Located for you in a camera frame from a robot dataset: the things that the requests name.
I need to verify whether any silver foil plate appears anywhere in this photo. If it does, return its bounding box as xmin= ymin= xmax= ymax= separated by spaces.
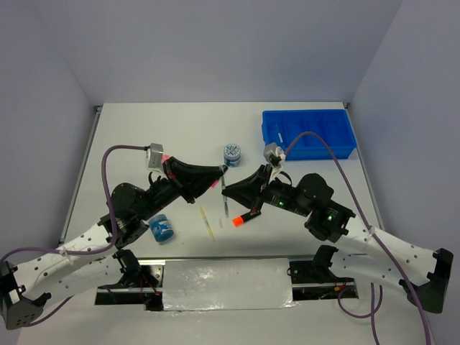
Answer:
xmin=162 ymin=258 xmax=295 ymax=311

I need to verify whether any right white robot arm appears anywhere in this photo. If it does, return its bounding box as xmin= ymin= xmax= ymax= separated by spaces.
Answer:
xmin=222 ymin=165 xmax=454 ymax=313

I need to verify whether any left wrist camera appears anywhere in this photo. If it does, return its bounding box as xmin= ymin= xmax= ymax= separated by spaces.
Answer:
xmin=146 ymin=143 xmax=164 ymax=172

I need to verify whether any blue divided plastic bin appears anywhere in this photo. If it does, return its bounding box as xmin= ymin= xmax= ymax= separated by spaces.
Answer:
xmin=262 ymin=109 xmax=357 ymax=160

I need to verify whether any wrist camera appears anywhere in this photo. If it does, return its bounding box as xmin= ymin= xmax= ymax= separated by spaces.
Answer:
xmin=146 ymin=143 xmax=164 ymax=172
xmin=263 ymin=142 xmax=286 ymax=180

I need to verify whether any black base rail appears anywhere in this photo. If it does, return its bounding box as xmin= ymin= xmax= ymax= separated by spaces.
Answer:
xmin=94 ymin=258 xmax=358 ymax=312

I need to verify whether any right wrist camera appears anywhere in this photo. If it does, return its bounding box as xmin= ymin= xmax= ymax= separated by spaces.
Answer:
xmin=263 ymin=142 xmax=286 ymax=180

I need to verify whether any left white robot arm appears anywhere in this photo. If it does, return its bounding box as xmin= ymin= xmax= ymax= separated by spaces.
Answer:
xmin=1 ymin=157 xmax=228 ymax=330

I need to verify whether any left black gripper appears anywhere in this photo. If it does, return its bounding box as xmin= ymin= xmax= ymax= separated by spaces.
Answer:
xmin=138 ymin=156 xmax=224 ymax=221

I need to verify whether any blue patterned round jar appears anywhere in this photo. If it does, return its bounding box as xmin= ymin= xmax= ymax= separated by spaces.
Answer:
xmin=224 ymin=144 xmax=242 ymax=167

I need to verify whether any orange black highlighter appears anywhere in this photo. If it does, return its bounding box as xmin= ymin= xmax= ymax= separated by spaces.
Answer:
xmin=232 ymin=210 xmax=261 ymax=227

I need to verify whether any blue labelled tub lying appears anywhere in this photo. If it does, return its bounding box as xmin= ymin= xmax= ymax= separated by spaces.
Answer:
xmin=148 ymin=214 xmax=175 ymax=243

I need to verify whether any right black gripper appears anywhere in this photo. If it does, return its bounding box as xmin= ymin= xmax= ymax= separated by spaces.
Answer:
xmin=222 ymin=162 xmax=311 ymax=216

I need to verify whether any yellow gel pen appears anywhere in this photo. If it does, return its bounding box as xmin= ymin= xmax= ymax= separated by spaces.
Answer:
xmin=199 ymin=206 xmax=216 ymax=243

